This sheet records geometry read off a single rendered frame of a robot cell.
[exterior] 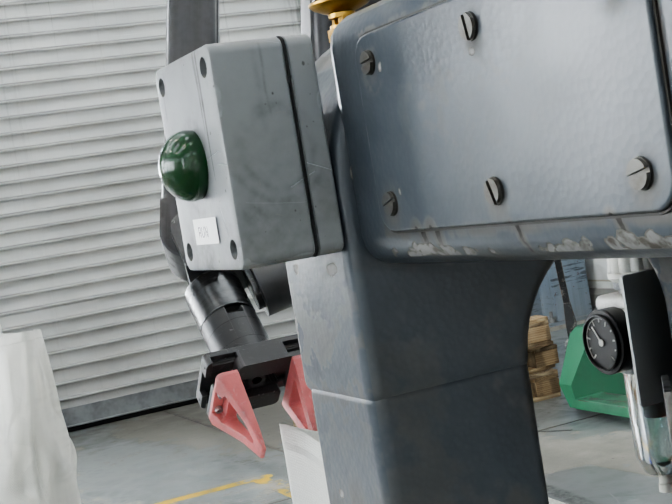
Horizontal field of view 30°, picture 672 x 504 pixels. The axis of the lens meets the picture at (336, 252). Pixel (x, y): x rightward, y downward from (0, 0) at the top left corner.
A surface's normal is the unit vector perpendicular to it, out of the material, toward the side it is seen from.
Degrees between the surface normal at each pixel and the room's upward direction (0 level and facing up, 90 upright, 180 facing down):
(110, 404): 90
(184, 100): 90
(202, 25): 64
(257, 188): 90
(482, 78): 90
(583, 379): 76
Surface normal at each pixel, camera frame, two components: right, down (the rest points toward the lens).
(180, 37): -0.05, -0.40
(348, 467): -0.90, 0.17
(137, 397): 0.41, -0.02
